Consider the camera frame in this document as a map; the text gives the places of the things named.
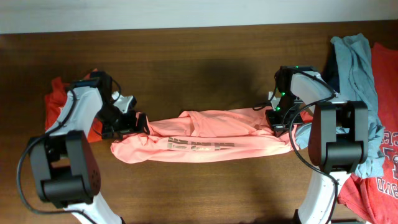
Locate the red printed t-shirt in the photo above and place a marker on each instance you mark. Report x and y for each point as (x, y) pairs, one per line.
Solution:
(370, 74)

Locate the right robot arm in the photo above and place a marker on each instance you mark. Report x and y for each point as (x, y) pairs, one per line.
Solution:
(338, 140)

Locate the folded red t-shirt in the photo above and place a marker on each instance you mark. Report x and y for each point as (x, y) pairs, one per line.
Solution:
(54, 103)

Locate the navy blue garment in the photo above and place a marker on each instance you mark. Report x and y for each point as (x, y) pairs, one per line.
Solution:
(330, 72)

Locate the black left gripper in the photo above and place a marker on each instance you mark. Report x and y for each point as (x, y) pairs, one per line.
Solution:
(129, 127)

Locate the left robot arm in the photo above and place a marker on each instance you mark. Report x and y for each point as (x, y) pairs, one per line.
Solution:
(64, 168)

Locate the salmon pink t-shirt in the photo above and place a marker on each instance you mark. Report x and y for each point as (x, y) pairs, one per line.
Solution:
(204, 136)

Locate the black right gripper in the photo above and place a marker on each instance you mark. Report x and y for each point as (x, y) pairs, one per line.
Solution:
(278, 126)

